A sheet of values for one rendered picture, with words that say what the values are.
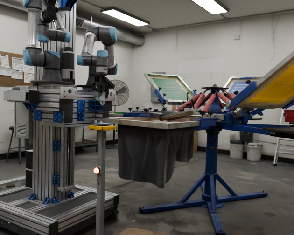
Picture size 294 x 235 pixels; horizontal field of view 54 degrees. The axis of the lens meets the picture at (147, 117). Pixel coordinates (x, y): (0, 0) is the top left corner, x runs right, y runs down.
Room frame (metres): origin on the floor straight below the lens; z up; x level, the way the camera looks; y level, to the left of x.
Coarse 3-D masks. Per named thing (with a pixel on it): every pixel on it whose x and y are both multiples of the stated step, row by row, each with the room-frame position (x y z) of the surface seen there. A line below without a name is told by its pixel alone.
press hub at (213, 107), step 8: (208, 88) 3.18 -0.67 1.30; (216, 88) 3.12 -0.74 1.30; (224, 88) 3.07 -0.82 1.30; (216, 96) 3.15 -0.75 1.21; (216, 104) 3.13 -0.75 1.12; (216, 112) 3.09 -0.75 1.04; (216, 120) 3.15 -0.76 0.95; (216, 128) 3.09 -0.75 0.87; (208, 136) 3.16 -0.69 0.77; (216, 136) 3.14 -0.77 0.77; (208, 144) 3.15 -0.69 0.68; (216, 144) 3.14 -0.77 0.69; (208, 152) 3.15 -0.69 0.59; (216, 152) 3.14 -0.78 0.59; (208, 160) 3.15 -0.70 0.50; (216, 160) 3.15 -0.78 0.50; (208, 168) 3.14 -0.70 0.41; (216, 168) 3.15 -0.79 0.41; (208, 176) 3.13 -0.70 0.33; (216, 176) 3.13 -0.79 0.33; (208, 184) 3.14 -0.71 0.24; (208, 192) 3.14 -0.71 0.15; (208, 200) 3.11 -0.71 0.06; (216, 200) 3.12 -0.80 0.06
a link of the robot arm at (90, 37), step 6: (90, 30) 2.24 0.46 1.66; (96, 30) 2.26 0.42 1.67; (84, 36) 2.24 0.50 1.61; (90, 36) 2.19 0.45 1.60; (96, 36) 2.25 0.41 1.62; (84, 42) 2.14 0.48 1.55; (90, 42) 2.13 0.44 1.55; (84, 48) 2.06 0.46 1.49; (90, 48) 2.08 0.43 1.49; (84, 54) 2.01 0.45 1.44; (90, 54) 2.04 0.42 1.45; (78, 60) 1.98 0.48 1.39; (84, 60) 1.98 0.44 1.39; (90, 60) 1.98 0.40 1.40
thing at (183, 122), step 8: (104, 120) 2.17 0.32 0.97; (112, 120) 2.12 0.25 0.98; (120, 120) 2.08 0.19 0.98; (128, 120) 2.03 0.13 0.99; (136, 120) 2.03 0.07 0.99; (144, 120) 2.56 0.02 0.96; (176, 120) 2.66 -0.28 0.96; (184, 120) 2.61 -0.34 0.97; (160, 128) 1.87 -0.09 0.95; (168, 128) 1.86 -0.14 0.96
